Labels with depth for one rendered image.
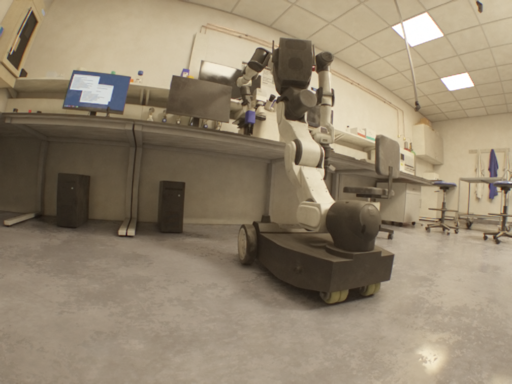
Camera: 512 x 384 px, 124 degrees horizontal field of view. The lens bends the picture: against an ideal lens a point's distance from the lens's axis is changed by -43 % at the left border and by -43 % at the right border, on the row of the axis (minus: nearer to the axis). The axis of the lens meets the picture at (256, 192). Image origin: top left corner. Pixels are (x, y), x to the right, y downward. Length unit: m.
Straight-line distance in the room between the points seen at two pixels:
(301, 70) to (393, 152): 1.30
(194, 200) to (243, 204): 0.54
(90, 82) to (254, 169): 1.88
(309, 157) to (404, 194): 2.72
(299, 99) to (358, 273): 0.90
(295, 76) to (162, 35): 1.95
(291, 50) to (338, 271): 1.21
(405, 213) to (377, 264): 2.92
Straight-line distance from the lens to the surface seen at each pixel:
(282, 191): 2.80
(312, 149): 1.19
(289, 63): 1.45
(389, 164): 2.30
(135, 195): 2.23
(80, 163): 2.43
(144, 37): 2.98
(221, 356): 0.56
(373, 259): 0.86
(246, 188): 2.57
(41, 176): 2.46
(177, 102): 1.96
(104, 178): 2.37
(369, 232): 0.80
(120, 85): 2.11
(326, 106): 1.52
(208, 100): 2.02
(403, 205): 3.75
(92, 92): 2.10
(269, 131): 1.84
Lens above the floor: 0.36
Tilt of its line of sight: level
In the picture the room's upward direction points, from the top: 4 degrees clockwise
